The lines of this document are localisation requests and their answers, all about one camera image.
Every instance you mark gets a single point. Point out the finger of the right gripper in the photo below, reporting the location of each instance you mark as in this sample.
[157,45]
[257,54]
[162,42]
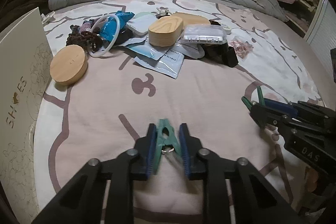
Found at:
[271,113]
[302,111]

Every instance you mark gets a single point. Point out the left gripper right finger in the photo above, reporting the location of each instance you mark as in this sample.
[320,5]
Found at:
[233,191]

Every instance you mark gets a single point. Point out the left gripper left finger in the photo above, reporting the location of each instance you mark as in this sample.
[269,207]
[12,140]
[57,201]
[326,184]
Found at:
[103,189]

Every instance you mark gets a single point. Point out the black small box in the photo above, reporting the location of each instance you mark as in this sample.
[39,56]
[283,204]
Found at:
[222,54]

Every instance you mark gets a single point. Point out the light green clothespin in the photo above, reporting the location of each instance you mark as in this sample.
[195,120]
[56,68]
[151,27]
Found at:
[166,142]

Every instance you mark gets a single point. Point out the person's right hand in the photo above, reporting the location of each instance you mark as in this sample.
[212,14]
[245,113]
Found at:
[311,179]

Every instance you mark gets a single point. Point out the white louvered door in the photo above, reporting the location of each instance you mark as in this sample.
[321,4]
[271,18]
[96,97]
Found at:
[321,34]

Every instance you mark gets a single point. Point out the bag of pink bits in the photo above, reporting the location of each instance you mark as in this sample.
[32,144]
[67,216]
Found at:
[242,49]

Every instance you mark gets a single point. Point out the clear plastic pill case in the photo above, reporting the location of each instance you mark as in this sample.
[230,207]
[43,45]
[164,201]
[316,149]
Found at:
[203,34]

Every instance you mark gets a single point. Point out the clear zip pouch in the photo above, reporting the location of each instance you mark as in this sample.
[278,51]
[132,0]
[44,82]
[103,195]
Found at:
[169,64]

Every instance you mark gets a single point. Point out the oval wooden box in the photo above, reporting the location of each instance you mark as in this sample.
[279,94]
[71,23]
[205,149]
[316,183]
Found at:
[165,31]
[190,19]

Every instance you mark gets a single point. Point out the round wooden lid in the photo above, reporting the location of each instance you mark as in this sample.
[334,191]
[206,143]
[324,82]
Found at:
[69,65]

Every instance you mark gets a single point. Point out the white cardboard shoe box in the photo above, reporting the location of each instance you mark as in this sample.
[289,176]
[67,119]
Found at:
[25,74]

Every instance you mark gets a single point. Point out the white square compact case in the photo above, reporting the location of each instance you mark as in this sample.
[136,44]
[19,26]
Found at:
[140,23]

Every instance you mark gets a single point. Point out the dark brown crochet bundle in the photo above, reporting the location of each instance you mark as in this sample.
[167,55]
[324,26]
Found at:
[83,36]

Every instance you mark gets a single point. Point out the blue foil packet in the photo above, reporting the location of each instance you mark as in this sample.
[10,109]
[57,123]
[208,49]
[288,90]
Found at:
[108,30]

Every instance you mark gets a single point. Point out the dark brown folded blanket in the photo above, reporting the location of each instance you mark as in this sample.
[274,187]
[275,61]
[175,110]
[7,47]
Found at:
[15,9]

